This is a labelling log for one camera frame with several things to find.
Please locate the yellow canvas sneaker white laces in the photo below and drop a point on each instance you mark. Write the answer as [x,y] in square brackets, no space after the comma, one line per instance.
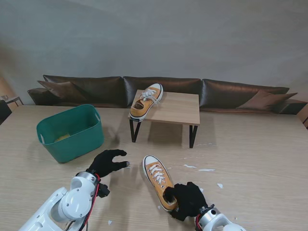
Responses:
[159,191]
[142,110]

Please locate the wooden brush pale bristles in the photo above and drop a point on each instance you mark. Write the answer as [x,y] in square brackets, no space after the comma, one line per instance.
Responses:
[63,137]

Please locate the small wooden table black legs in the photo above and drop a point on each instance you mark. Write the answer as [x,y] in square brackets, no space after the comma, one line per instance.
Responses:
[178,108]

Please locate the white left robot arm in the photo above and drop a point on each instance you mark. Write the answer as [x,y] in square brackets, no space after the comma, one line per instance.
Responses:
[69,204]

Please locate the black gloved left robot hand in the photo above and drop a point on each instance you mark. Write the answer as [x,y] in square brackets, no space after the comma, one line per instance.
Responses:
[106,163]

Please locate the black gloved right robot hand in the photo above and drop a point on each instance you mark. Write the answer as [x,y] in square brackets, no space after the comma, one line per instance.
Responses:
[190,199]

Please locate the green plastic basket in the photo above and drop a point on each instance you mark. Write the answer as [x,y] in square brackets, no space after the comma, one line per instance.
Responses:
[72,146]

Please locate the long white paper scrap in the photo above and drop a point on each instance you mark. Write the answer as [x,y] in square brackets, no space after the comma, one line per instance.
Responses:
[207,170]

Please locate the small wooden side table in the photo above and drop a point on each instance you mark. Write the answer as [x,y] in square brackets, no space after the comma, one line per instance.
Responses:
[13,98]

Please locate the dark brown leather sofa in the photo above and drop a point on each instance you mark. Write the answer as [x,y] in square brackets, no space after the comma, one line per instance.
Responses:
[183,84]

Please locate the brown leather cushion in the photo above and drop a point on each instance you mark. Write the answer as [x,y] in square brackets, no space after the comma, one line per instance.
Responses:
[60,90]
[264,99]

